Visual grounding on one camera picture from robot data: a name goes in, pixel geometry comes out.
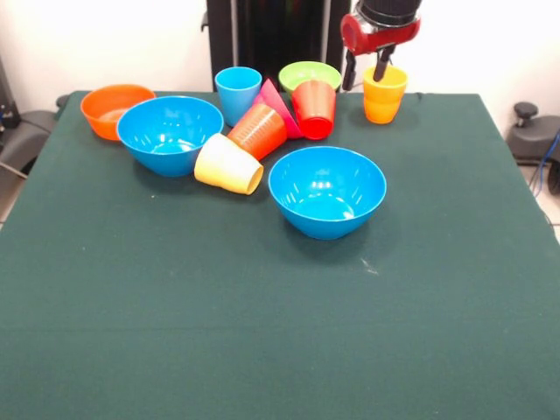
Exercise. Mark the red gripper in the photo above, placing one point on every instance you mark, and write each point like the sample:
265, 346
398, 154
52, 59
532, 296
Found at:
380, 37

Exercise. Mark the green bowl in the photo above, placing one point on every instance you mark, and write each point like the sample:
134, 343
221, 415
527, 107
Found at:
306, 72

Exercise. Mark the red cup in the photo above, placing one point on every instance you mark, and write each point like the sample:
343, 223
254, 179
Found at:
314, 109

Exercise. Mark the pink bowl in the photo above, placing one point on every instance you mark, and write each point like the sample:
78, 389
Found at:
275, 100

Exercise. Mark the large blue bowl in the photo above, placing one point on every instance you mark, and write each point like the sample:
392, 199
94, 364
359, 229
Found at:
170, 131
328, 188

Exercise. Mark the yellow cup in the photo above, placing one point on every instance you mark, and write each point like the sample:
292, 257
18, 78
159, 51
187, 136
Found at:
227, 168

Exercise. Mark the light orange cup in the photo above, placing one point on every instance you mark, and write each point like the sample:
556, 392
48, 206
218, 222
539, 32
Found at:
384, 100

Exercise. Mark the blue cup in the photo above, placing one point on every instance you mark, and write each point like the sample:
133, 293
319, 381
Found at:
236, 96

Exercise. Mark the dark green tablecloth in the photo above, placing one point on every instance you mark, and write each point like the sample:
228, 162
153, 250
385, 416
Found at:
280, 306

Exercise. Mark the orange bowl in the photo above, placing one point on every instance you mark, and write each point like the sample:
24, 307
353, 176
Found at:
105, 109

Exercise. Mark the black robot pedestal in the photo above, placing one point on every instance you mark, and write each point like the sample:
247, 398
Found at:
271, 35

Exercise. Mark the grey pedestal foot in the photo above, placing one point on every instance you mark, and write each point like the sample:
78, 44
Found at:
538, 135
26, 131

